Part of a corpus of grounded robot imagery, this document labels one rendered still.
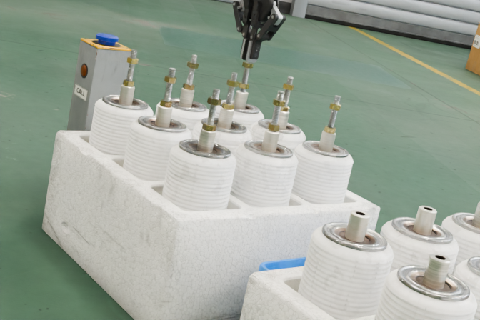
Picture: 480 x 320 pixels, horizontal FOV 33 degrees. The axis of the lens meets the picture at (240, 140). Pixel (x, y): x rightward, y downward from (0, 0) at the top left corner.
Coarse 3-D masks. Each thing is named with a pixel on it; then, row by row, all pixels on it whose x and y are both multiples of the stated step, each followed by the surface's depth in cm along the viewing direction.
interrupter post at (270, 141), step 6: (270, 132) 122; (276, 132) 123; (264, 138) 123; (270, 138) 123; (276, 138) 123; (264, 144) 123; (270, 144) 123; (276, 144) 124; (264, 150) 123; (270, 150) 123
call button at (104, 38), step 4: (96, 36) 147; (100, 36) 147; (104, 36) 146; (108, 36) 147; (112, 36) 148; (116, 36) 149; (100, 40) 147; (104, 40) 146; (108, 40) 146; (112, 40) 147; (116, 40) 148; (108, 44) 147; (112, 44) 148
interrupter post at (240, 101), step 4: (236, 92) 148; (240, 92) 147; (236, 96) 148; (240, 96) 148; (244, 96) 148; (236, 100) 148; (240, 100) 148; (244, 100) 148; (236, 104) 148; (240, 104) 148; (244, 104) 148; (236, 108) 148; (240, 108) 148; (244, 108) 149
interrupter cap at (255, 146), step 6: (246, 144) 123; (252, 144) 124; (258, 144) 125; (252, 150) 121; (258, 150) 122; (276, 150) 125; (282, 150) 125; (288, 150) 125; (270, 156) 121; (276, 156) 121; (282, 156) 121; (288, 156) 122
